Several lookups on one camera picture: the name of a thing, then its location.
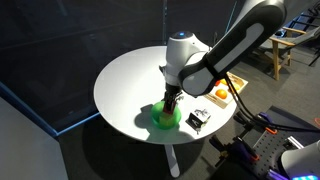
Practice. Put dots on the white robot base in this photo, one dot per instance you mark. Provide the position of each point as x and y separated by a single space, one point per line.
300 160

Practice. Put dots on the yellow-green block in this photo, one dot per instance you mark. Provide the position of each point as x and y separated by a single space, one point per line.
165 119

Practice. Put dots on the small red fruit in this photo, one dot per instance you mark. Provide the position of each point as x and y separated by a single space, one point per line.
217 82

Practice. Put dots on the blue floor rail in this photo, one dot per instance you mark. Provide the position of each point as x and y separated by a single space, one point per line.
76 124

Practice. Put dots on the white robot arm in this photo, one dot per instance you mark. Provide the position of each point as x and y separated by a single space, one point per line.
220 46

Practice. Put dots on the cube with zebra print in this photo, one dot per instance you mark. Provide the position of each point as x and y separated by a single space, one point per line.
199 119

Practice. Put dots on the wooden tray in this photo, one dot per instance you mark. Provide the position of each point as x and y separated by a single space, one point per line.
230 100

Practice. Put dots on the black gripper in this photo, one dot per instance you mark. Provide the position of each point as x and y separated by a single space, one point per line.
174 89

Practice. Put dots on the wooden armchair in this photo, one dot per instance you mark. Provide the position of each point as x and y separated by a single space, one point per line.
276 41

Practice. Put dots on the aluminium rail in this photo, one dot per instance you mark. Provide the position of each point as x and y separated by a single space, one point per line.
294 142

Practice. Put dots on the green bowl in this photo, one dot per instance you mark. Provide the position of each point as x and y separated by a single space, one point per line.
156 115

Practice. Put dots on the yellow banana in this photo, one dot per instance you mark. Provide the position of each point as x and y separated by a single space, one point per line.
223 81

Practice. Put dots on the black perforated mounting board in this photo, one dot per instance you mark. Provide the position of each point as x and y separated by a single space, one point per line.
273 146

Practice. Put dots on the purple black spring clamp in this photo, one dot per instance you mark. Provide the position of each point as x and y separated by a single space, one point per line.
275 175
265 120
241 149

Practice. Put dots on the white table base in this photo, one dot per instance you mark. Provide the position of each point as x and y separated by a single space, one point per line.
172 161

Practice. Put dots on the yellow-orange round fruit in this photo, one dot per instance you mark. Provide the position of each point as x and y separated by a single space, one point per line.
236 87

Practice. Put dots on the orange fruit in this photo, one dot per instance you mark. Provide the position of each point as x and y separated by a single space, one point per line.
221 94

